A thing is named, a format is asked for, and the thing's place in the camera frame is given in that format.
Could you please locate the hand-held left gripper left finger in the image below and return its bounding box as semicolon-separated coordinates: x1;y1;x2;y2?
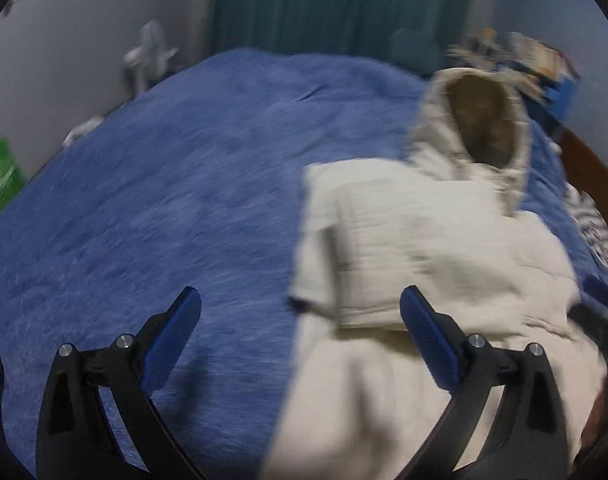
35;286;208;480

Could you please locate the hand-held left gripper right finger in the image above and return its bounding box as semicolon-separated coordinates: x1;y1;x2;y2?
399;285;571;480

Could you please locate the white hooded coat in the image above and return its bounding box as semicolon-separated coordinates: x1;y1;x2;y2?
261;67;608;480

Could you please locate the blue fuzzy blanket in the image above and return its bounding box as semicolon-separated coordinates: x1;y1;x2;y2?
0;47;608;480

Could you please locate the striped cloth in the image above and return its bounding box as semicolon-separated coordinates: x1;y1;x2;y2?
564;185;608;281

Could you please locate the white floor object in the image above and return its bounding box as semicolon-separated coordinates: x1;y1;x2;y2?
61;116;106;149

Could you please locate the blue box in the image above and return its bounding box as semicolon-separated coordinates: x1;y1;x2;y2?
538;67;582;122

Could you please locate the white standing fan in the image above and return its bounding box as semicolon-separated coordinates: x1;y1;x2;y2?
123;20;180;95

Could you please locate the teal curtain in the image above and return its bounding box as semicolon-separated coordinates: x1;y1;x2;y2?
211;0;477;68

